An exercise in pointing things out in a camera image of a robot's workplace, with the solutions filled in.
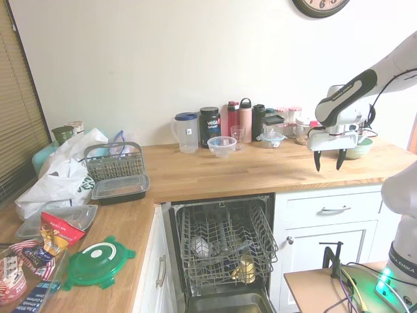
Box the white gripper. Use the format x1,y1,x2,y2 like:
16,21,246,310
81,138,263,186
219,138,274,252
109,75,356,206
307,128,360,173

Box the dishwasher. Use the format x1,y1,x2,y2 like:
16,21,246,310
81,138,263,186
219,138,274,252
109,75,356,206
167,193,278,313

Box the mint green bowl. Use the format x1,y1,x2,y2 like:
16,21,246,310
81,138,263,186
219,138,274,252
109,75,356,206
344,136,374,160

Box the white cabinet drawer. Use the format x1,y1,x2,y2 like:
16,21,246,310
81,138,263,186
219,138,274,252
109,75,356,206
282,185,384,223

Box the jar with white lid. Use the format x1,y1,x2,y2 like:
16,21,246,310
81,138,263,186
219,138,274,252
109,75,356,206
294,117,311,138

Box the jar with red checkered lid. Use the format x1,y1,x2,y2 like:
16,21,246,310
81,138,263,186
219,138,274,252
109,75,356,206
288,106,304,127
275,106,291,130

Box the glass container with blue clips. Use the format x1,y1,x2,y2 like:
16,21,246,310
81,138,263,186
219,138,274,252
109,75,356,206
259,131,288,150

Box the clear container with black lid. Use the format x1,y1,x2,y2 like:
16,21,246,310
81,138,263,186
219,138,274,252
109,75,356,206
261,113,288,135

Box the black water bottle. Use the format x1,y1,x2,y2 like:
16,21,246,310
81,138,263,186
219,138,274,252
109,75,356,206
252,104,268,143

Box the white cabinet door with knob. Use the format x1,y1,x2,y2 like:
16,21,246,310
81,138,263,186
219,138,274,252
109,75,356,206
282,224,379,312

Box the pink bottle with black lid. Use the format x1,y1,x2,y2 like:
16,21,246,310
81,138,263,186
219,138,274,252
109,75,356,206
238,97,253,144

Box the clear stemmed cup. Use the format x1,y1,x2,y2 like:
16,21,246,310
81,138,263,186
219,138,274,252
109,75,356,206
230,125,246,152

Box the black clamp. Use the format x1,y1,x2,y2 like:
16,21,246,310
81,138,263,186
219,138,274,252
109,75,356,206
319,241,345,280

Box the red water bottle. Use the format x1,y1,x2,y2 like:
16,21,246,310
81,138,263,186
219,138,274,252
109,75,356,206
226,100,241,138

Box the clear glass bowl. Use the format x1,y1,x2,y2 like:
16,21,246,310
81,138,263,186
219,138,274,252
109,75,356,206
207,136,238,159

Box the black Vega protein tub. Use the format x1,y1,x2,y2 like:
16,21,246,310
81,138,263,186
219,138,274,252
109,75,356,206
199,106,223,149

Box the wooden robot mounting board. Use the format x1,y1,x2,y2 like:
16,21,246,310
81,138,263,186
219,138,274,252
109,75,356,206
283,260,417,313

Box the yellow item in rack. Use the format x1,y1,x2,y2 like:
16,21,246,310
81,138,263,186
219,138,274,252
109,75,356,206
231,254,257,284

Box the clear pitcher with blue lid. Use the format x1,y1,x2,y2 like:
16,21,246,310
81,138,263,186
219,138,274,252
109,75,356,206
170,112,200,155

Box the clear glass in rack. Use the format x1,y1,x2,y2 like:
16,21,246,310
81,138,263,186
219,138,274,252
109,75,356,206
190,235,213,259

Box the clear zip bag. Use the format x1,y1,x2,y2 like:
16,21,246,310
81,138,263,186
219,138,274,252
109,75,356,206
108,130,137,155

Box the black takeout container clear lid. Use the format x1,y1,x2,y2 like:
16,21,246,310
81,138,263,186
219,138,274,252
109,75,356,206
90,173,151,207

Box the grey cutlery basket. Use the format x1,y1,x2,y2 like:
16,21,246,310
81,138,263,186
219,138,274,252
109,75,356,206
83,141,146,184

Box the green round container lid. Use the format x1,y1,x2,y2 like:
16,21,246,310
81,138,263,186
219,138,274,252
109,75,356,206
61,235,137,291

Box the white and brown cup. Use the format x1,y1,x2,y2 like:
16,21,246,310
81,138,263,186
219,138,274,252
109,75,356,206
63,121,86,138

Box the white plastic shopping bag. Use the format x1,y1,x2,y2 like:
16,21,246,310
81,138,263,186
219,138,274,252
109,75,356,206
15,127,109,222

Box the dark green cup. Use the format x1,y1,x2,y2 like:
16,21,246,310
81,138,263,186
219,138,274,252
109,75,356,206
51,126,70,147

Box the red snack bag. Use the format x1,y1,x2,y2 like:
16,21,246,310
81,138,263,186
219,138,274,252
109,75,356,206
39,211,87,259

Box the teal plastic container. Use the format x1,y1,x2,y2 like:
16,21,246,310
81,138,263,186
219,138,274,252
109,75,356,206
31,141,62,179

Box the glass baking dish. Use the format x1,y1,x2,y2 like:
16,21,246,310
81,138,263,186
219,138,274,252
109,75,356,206
0,240,70,313

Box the beige window blinds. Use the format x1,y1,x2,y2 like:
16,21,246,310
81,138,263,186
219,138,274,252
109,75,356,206
0,0,53,210

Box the blue snack packet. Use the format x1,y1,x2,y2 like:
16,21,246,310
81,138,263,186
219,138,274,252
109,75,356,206
23,280,62,313

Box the red striped popcorn bag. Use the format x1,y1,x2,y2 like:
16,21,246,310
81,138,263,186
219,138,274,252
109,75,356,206
0,239,57,305

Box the silver drawer handle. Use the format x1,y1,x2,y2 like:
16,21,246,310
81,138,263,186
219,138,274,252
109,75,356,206
319,205,352,215

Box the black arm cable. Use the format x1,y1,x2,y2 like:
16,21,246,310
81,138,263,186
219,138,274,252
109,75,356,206
360,67,417,138

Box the grey wire dishwasher rack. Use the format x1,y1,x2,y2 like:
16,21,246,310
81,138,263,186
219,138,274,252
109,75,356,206
175,198,280,288

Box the purple cable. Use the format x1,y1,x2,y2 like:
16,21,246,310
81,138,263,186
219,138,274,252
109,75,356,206
321,264,366,313

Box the yellow cable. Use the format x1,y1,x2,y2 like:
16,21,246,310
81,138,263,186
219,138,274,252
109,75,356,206
343,269,369,313

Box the round dark wall clock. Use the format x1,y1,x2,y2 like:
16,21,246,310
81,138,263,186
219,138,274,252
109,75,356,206
291,0,351,19

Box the white cabinet with bar handle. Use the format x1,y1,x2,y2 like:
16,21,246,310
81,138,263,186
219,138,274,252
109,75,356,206
132,203,188,313

